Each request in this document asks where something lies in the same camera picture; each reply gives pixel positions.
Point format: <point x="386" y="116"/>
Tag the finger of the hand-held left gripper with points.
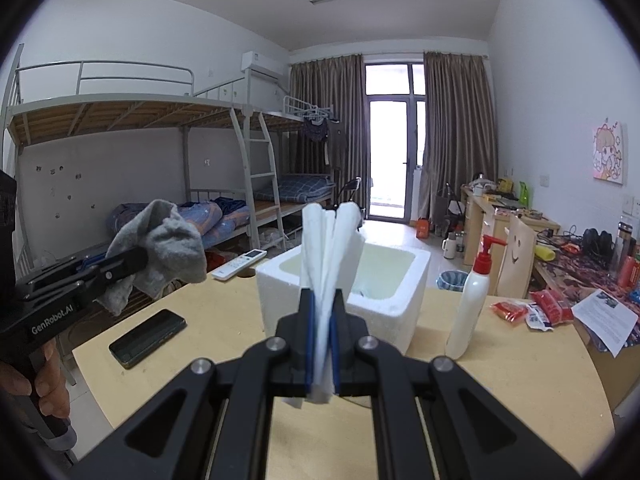
<point x="92" y="260"/>
<point x="125" y="262"/>

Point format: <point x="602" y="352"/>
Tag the large white metal bunk bed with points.
<point x="125" y="110"/>

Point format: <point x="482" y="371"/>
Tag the black folding stand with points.
<point x="450" y="210"/>

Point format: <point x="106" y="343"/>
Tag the brown curtain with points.
<point x="340" y="105"/>
<point x="457" y="125"/>

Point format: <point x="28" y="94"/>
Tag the blue plaid bedding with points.
<point x="295" y="187"/>

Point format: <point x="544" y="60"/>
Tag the dark blue garment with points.
<point x="232" y="207"/>

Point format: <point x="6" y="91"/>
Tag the white air conditioner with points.
<point x="260" y="64"/>

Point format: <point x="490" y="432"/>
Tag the large red snack packet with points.
<point x="552" y="305"/>

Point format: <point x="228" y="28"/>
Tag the wooden chair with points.
<point x="517" y="260"/>

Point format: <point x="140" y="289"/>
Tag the white cup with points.
<point x="478" y="191"/>

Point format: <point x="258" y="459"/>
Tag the cluttered wooden desk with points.
<point x="480" y="220"/>

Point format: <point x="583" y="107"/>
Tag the person's left hand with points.
<point x="52" y="385"/>

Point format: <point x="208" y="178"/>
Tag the black folding chair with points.
<point x="347" y="192"/>

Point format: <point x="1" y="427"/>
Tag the red bottle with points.
<point x="626" y="272"/>

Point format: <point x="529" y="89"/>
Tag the desk with patterned cloth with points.
<point x="580" y="275"/>

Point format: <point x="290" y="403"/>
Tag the hanging dark clothes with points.
<point x="315" y="132"/>

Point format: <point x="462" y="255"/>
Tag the cartoon wall poster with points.
<point x="607" y="152"/>

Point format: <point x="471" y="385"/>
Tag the distant white metal bunk bed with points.
<point x="280" y="120"/>

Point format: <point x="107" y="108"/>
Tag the small red snack packet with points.
<point x="509" y="310"/>

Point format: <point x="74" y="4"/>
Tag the white printed snack packet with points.
<point x="537" y="321"/>

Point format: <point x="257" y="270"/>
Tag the green bag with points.
<point x="523" y="194"/>

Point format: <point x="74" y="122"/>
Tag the blue orange quilt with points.
<point x="200" y="217"/>

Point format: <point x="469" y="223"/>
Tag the printed paper sheet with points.
<point x="605" y="317"/>

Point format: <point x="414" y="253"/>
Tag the black smartphone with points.
<point x="147" y="337"/>

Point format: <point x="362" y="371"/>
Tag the glass balcony door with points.
<point x="395" y="150"/>

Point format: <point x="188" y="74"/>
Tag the white remote control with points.
<point x="237" y="265"/>

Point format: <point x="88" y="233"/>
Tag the white foam box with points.
<point x="390" y="320"/>

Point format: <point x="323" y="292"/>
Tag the trash bin with blue bag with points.
<point x="452" y="280"/>

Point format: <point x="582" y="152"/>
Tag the red bag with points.
<point x="220" y="260"/>

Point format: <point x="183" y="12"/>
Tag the yellow pouch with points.
<point x="545" y="252"/>

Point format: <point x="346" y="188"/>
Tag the black headphones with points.
<point x="597" y="242"/>

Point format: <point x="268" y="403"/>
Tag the white lotion pump bottle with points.
<point x="470" y="305"/>

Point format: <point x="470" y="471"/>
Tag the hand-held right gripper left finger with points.
<point x="310" y="350"/>

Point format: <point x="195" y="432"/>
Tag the white thermos flask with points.
<point x="449" y="247"/>

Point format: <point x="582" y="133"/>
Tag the orange bag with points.
<point x="423" y="229"/>

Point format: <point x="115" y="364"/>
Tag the grey cloth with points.
<point x="165" y="245"/>

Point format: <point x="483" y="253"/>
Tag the white metal bed ladder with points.
<point x="260" y="160"/>

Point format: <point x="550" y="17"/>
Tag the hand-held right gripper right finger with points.
<point x="336" y="355"/>

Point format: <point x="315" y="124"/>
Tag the grey purple quilt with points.
<point x="125" y="215"/>

